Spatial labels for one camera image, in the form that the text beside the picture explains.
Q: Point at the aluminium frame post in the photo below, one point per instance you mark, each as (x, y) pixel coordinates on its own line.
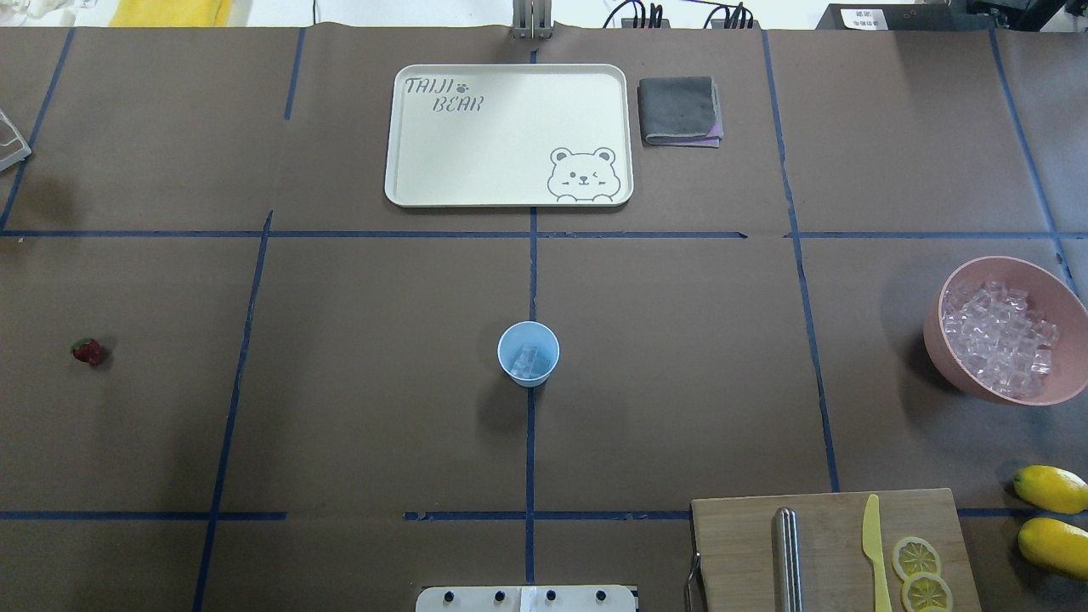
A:
(532, 19)

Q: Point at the light blue plastic cup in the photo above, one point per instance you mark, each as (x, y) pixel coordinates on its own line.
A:
(530, 332)

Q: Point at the cream bear serving tray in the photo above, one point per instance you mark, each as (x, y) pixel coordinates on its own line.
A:
(473, 136)

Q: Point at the yellow cloth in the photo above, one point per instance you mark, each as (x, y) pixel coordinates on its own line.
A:
(181, 13)

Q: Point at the lemon slice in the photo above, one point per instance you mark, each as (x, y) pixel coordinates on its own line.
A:
(926, 592)
(912, 556)

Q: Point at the clear ice cubes pile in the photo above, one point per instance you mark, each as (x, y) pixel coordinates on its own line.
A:
(999, 337)

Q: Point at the upper yellow lemon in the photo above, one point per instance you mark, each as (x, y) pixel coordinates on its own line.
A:
(1051, 488)

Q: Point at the red strawberry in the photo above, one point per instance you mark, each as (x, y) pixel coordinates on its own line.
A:
(89, 351)

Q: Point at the wooden cutting board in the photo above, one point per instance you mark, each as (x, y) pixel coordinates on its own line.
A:
(734, 536)

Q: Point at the white wire cup rack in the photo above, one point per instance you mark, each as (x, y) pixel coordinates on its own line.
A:
(14, 147)

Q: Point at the black box with label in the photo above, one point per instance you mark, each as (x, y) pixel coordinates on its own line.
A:
(901, 17)

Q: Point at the lower yellow lemon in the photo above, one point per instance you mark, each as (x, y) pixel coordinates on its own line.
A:
(1054, 546)

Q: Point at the yellow plastic knife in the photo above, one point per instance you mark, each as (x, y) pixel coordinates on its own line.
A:
(872, 546)

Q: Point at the yellow lemon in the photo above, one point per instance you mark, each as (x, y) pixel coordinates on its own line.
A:
(1051, 488)
(1054, 546)

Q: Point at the pink bowl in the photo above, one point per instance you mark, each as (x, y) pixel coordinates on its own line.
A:
(1060, 305)

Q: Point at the steel cylinder black tip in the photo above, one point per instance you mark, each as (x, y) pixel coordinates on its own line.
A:
(788, 580)

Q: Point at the grey folded cloth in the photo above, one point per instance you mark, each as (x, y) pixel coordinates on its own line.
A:
(682, 111)

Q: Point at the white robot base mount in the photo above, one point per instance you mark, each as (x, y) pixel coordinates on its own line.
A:
(608, 597)

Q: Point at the ice cubes in cup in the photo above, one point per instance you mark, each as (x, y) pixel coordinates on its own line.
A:
(530, 362)

